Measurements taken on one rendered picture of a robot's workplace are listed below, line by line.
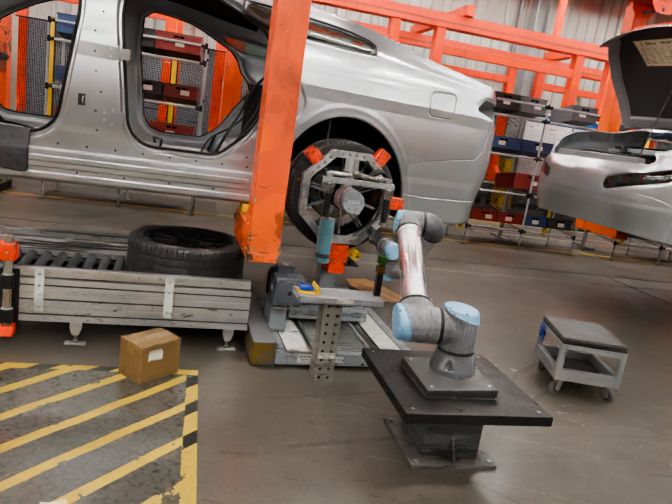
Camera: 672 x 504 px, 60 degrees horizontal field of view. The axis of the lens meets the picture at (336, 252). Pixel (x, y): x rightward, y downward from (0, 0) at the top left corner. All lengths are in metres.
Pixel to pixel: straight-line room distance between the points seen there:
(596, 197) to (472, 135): 1.66
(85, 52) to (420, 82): 1.87
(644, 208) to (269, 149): 3.11
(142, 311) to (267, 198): 0.86
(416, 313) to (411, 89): 1.71
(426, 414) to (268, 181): 1.39
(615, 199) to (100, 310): 3.83
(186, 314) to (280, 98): 1.20
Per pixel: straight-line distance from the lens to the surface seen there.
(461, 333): 2.37
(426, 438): 2.46
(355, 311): 3.63
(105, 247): 3.88
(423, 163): 3.71
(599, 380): 3.53
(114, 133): 3.43
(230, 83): 5.63
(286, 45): 2.92
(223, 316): 3.15
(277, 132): 2.91
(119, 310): 3.13
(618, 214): 5.10
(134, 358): 2.80
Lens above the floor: 1.25
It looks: 12 degrees down
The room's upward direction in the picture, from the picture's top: 9 degrees clockwise
